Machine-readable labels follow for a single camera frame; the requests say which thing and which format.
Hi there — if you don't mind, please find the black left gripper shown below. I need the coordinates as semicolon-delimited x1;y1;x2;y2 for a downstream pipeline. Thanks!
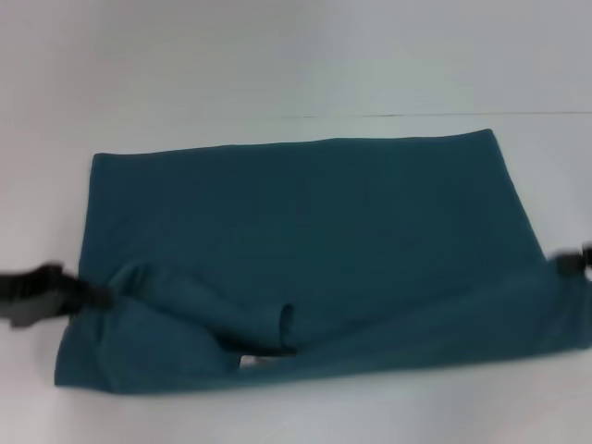
0;262;116;329

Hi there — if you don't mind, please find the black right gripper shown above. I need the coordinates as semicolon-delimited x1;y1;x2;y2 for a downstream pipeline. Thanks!
556;246;592;281

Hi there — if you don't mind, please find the blue short-sleeved shirt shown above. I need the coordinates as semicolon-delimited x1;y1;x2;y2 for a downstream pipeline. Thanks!
54;128;592;389

